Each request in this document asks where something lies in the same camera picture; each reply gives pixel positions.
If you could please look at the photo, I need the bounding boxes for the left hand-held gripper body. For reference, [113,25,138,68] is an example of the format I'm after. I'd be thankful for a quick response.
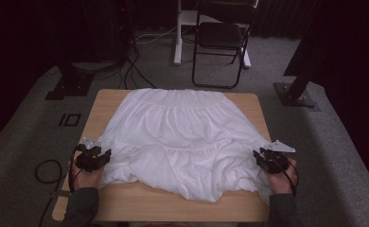
[74,136,106,173]

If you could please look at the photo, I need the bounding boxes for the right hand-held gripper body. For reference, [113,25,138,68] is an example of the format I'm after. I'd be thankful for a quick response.
[258,139,297,175]

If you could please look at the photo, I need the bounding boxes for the white skirt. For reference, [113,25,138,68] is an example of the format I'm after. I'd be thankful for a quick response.
[97,87,273,206]

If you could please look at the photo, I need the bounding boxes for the person's left hand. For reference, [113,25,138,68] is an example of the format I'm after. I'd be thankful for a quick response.
[68,159,105,192]

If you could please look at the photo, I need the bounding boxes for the person's right hand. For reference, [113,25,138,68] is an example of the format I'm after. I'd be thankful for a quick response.
[265,156,299,195]

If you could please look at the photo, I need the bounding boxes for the black slanted stand with base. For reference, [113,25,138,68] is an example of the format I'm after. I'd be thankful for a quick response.
[273,31,325,109]

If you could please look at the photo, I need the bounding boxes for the black stand with flat base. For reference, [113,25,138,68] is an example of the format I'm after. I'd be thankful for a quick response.
[44,0,136,101]

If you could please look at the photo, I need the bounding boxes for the black folding chair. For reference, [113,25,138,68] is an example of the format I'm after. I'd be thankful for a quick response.
[191,0,258,90]

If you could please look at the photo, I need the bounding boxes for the left hand-held gripper cable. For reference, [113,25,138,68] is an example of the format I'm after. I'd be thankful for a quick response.
[67,145,83,194]

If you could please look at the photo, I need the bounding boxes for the hand-held gripper cable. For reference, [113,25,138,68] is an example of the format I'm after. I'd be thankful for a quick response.
[67,145,83,194]
[278,157,300,197]

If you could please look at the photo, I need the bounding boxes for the right hand-held gripper cable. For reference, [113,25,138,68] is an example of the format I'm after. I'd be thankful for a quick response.
[278,157,300,197]

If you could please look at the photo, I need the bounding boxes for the looped black floor cable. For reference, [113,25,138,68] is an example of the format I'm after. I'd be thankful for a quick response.
[34,158,63,227]

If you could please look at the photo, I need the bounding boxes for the black floor cables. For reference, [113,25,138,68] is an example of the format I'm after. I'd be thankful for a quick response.
[117,46,158,91]

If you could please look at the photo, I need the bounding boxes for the white floor cable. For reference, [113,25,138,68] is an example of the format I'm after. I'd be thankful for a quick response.
[134,26,195,44]

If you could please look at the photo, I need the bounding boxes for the white desk frame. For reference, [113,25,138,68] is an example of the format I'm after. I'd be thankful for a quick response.
[172,0,253,69]

